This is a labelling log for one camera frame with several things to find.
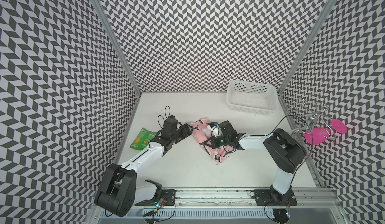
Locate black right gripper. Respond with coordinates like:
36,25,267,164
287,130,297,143
204,135,230,149

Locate pink shark print shorts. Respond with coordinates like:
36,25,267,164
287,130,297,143
188,118,236,164

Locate white perforated plastic basket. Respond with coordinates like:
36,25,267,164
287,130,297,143
226,80,279,115

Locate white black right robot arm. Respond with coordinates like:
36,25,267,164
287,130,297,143
202,121,306,205

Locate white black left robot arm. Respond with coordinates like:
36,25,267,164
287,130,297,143
94,115,193,217

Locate green snack bag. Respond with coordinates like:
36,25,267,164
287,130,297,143
130,128,156,150

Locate pink plastic wine glass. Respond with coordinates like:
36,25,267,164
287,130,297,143
303,119,348,145

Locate aluminium front rail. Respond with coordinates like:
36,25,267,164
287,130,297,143
129,188,342,212

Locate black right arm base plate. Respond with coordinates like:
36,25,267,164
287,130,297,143
252,188,298,207

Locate chrome wire glass rack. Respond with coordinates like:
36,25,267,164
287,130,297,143
288,99,328,138

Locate aluminium corner post left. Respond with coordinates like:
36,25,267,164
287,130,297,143
89,0,142,96

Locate aluminium corner post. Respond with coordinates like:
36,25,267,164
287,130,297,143
89,0,142,96
278,0,338,96

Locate aluminium corner post right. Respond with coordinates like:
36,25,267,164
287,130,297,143
278,0,338,96

